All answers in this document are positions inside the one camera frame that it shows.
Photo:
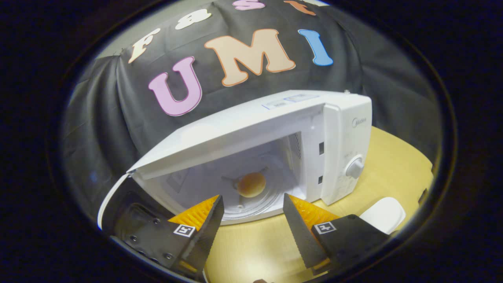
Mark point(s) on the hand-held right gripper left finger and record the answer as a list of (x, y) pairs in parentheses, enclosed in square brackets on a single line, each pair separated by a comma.
[(204, 239)]

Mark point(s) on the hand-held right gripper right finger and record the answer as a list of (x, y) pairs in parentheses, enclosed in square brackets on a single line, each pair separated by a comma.
[(300, 232)]

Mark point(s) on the brown doughnut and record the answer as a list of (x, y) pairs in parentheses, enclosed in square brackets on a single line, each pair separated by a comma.
[(251, 184)]

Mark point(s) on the white square plate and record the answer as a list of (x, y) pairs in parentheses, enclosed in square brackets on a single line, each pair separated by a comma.
[(385, 214)]

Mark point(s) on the white microwave oven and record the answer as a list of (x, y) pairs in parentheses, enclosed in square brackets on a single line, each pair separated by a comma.
[(235, 125)]

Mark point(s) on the black backdrop cloth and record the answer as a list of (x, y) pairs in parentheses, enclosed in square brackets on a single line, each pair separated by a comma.
[(98, 118)]

